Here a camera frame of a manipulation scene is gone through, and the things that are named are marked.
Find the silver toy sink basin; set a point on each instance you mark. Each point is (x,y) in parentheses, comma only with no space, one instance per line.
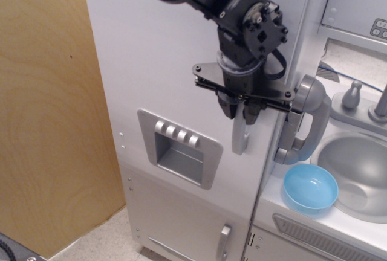
(357,162)

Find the silver lower door handle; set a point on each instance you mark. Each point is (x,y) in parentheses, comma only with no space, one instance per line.
(224,236)

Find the blue plastic bowl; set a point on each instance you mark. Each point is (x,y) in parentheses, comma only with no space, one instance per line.
(309,189)

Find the white lower freezer door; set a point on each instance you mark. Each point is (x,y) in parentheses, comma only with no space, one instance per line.
(178,226)

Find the grey toy microwave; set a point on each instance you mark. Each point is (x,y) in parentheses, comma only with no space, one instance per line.
(357,22)

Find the grey toy faucet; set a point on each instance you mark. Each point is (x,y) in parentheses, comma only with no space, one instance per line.
(350,108)

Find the plywood board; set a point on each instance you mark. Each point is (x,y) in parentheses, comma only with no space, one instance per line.
(59,171)

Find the silver fridge door handle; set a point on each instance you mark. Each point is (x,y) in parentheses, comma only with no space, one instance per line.
(240,134)

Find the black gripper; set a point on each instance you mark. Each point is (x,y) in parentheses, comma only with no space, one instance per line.
(252,89)

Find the grey toy telephone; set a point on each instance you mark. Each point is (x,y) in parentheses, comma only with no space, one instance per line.
(305,124)

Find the white toy fridge door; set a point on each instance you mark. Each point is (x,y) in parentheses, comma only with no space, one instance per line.
(146,50)

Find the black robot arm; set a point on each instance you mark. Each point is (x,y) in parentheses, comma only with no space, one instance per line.
(249,68)

